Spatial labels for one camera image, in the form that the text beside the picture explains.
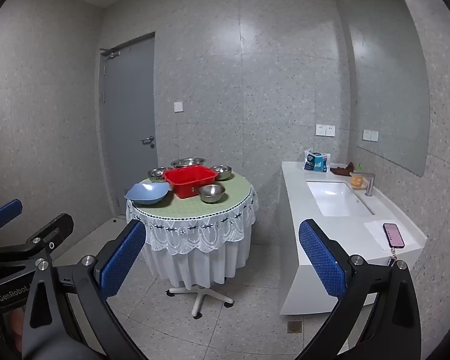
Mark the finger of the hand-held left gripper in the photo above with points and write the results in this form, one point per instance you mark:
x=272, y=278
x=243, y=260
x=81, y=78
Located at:
x=54, y=228
x=5, y=210

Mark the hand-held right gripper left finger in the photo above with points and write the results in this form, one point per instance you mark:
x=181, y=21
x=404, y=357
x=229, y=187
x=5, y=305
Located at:
x=122, y=260

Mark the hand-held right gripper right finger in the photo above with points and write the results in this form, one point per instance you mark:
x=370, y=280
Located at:
x=322, y=258

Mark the blue plastic plate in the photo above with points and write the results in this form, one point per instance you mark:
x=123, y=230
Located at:
x=146, y=193

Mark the small steel bowl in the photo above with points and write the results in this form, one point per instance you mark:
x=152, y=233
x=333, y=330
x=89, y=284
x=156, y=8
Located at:
x=222, y=172
x=159, y=174
x=211, y=193

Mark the red plastic basket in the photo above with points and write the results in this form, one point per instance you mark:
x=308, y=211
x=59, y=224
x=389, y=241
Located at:
x=180, y=180

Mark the large steel bowl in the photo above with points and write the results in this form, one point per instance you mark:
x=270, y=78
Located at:
x=188, y=162

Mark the person's left hand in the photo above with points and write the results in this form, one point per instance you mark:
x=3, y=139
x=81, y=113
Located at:
x=17, y=322

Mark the white vanity counter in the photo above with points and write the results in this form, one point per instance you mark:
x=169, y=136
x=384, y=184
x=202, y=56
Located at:
x=345, y=232

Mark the white paper sheet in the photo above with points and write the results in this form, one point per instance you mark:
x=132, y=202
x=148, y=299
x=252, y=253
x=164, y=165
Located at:
x=374, y=232

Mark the white sink basin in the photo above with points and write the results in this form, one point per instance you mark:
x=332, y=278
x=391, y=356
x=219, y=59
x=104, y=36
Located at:
x=333, y=198

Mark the round table with lace cloth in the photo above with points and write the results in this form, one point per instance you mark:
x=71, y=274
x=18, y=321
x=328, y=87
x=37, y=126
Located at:
x=195, y=266

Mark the floor drain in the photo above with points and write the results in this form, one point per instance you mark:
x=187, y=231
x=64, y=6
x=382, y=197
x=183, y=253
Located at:
x=295, y=327

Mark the pink phone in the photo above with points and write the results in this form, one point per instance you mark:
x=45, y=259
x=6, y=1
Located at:
x=393, y=234

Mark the orange cup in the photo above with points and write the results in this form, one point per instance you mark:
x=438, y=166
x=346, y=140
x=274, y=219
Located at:
x=356, y=181

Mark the metal faucet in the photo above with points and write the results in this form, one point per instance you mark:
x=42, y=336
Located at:
x=370, y=187

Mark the white table base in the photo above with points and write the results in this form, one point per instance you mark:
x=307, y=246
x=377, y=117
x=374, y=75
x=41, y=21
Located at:
x=199, y=300

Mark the brown cloth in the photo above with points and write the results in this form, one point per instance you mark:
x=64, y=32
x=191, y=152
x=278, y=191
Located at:
x=341, y=169

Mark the blue tissue packet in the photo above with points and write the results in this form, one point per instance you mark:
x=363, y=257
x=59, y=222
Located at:
x=315, y=162

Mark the green bottle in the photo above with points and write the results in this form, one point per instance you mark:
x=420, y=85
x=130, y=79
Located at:
x=359, y=166

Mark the grey door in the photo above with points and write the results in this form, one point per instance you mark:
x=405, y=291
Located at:
x=129, y=120

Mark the door closer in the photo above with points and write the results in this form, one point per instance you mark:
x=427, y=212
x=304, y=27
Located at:
x=110, y=52

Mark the white wall socket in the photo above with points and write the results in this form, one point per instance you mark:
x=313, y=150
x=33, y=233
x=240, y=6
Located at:
x=325, y=130

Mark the white light switch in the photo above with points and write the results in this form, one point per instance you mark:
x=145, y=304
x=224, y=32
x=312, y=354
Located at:
x=178, y=106

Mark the wall mirror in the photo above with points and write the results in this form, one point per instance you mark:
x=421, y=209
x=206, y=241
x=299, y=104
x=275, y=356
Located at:
x=390, y=101

